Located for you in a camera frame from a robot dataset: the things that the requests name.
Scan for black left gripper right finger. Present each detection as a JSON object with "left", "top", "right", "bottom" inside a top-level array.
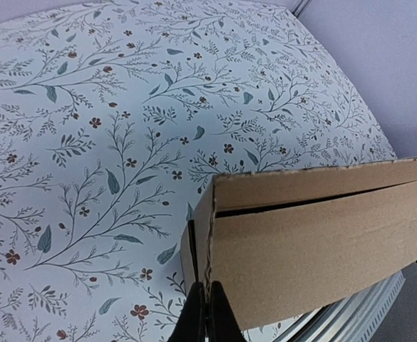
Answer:
[{"left": 207, "top": 281, "right": 244, "bottom": 342}]

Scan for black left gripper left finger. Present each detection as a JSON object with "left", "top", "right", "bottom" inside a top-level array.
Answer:
[{"left": 168, "top": 281, "right": 205, "bottom": 342}]

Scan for brown cardboard paper box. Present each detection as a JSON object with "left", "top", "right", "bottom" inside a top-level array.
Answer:
[{"left": 180, "top": 158, "right": 417, "bottom": 330}]

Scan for floral patterned table mat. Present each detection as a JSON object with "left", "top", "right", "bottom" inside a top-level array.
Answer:
[{"left": 0, "top": 1, "right": 396, "bottom": 341}]

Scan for aluminium front rail frame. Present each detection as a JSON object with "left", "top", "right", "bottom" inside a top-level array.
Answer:
[{"left": 243, "top": 270, "right": 407, "bottom": 342}]

